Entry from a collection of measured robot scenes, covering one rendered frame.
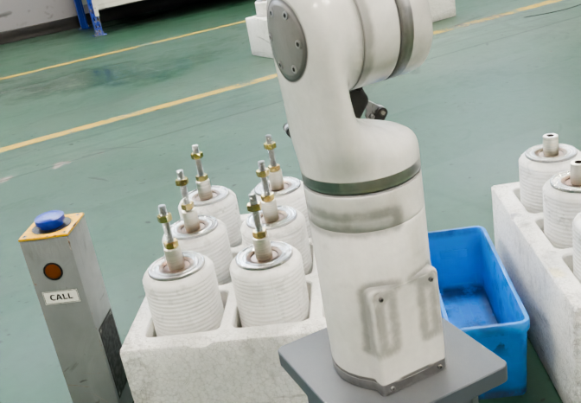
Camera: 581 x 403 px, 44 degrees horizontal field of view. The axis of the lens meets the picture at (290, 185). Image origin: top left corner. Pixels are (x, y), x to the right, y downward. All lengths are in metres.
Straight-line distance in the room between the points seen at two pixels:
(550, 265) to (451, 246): 0.29
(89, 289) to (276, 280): 0.28
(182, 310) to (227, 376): 0.10
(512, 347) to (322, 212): 0.53
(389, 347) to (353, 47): 0.24
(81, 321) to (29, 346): 0.38
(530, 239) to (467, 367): 0.48
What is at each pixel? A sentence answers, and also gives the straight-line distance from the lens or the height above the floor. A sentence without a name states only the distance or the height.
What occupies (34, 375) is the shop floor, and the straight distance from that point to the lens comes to 1.35.
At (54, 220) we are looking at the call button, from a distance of 1.03.
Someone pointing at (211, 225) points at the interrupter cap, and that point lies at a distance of 1.07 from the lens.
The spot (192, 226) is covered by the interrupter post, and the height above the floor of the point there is 0.26.
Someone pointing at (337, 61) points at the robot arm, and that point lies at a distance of 0.48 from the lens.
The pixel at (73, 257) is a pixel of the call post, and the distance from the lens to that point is 1.02.
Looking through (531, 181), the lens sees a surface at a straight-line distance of 1.16.
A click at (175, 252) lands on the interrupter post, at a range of 0.96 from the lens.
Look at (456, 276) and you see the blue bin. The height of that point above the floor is 0.03.
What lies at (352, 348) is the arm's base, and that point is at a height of 0.34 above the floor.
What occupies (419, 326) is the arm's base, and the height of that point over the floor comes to 0.35.
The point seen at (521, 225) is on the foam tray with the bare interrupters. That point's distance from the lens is 1.12.
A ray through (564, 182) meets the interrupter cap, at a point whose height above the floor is 0.25.
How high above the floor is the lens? 0.68
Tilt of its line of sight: 21 degrees down
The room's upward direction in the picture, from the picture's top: 10 degrees counter-clockwise
